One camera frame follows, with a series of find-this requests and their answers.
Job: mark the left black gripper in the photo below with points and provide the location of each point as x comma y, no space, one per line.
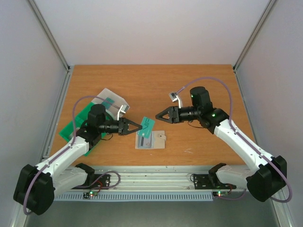
126,122

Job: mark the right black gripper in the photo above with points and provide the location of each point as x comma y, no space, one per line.
175,114

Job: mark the teal VIP card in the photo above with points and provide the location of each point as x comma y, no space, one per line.
147,126

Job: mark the beige card holder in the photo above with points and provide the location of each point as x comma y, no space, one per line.
156,140

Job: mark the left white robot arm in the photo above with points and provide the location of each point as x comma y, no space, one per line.
83,141

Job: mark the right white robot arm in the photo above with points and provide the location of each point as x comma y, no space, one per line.
265,174

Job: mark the teal card in box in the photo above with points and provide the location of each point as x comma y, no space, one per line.
108,103

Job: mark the translucent white plastic box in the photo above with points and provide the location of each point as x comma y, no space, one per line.
115,105

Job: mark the green plastic tray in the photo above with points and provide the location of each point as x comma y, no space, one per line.
67,132

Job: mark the left small circuit board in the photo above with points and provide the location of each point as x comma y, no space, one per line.
89,195

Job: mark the small circuit board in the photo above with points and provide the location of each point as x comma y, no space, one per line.
89,195
220,193

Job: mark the right small circuit board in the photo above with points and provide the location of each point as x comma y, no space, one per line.
220,193

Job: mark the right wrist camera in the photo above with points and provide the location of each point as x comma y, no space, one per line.
176,98

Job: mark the aluminium front rail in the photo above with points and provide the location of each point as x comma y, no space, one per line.
151,178

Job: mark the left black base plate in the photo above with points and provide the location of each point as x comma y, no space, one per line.
101,182

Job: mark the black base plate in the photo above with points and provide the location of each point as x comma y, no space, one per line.
202,182
101,182

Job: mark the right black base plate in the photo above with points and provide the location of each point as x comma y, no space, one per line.
202,182

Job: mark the grey slotted cable duct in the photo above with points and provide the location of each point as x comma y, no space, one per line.
138,196

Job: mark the left aluminium corner post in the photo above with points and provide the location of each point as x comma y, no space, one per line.
41,20

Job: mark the aluminium corner post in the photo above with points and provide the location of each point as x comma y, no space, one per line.
41,20
255,32

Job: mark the right aluminium corner post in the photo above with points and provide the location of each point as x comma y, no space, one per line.
255,32

